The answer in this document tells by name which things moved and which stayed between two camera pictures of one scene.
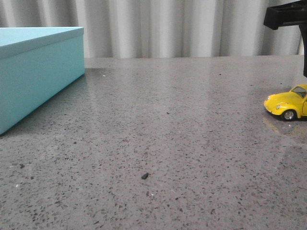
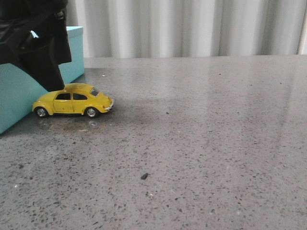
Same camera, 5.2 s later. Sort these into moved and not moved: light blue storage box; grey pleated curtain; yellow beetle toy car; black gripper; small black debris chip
Moved: yellow beetle toy car; black gripper
Not moved: grey pleated curtain; small black debris chip; light blue storage box
